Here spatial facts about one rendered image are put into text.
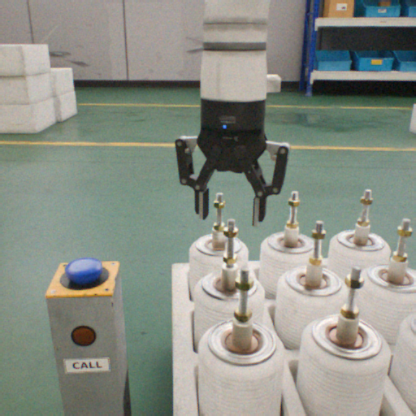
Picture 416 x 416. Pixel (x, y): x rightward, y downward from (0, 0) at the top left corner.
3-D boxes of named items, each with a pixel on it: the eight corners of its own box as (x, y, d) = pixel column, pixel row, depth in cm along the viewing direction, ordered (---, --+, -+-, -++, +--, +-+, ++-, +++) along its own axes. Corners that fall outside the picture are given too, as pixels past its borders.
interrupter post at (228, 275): (240, 291, 57) (241, 269, 56) (223, 293, 56) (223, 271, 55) (235, 281, 59) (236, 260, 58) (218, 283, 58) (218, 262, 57)
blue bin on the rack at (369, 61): (344, 69, 498) (347, 49, 491) (378, 69, 496) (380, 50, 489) (357, 71, 452) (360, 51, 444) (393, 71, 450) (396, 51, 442)
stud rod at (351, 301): (345, 322, 48) (353, 263, 45) (353, 327, 47) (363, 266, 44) (341, 327, 47) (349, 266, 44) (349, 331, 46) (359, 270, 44)
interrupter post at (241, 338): (245, 335, 48) (247, 310, 47) (256, 348, 46) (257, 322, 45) (227, 340, 47) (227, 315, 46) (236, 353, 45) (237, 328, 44)
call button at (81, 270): (100, 289, 46) (98, 273, 45) (62, 291, 46) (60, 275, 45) (106, 270, 50) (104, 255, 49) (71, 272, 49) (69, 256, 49)
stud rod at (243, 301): (246, 327, 47) (249, 266, 44) (247, 332, 46) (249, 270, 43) (237, 326, 47) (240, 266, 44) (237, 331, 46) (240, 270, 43)
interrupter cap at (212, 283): (266, 298, 55) (266, 294, 55) (210, 306, 53) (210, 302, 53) (246, 270, 62) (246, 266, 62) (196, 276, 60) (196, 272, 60)
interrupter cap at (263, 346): (254, 317, 51) (254, 312, 51) (289, 357, 45) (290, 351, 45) (197, 332, 49) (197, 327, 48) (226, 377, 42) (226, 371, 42)
